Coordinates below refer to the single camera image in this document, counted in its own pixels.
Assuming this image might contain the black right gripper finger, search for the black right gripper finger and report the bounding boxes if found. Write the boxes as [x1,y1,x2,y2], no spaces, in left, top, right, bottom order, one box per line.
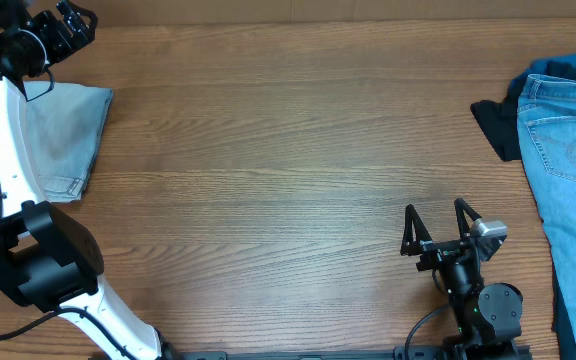
[400,204,433,256]
[454,198,481,240]

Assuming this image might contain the light blue denim shorts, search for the light blue denim shorts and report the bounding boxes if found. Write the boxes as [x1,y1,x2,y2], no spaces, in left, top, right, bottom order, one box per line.
[25,81,114,203]

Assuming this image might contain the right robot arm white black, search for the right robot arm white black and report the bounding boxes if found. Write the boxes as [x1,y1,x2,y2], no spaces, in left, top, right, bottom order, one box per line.
[394,198,532,360]

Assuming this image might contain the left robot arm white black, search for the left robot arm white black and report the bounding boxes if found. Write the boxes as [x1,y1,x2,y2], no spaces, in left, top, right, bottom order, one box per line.
[0,1,177,359]

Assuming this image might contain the black garment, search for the black garment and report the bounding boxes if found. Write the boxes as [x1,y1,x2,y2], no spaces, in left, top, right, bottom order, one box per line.
[470,98,521,162]

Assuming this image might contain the blue jeans with pocket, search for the blue jeans with pocket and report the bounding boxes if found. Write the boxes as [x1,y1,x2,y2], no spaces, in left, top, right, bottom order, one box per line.
[517,74,576,343]

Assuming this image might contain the dark blue garment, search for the dark blue garment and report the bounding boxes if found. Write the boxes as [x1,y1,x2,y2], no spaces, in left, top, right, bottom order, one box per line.
[506,53,576,99]

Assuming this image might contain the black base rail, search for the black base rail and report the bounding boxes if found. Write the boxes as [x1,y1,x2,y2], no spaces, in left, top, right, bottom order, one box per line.
[87,344,534,360]

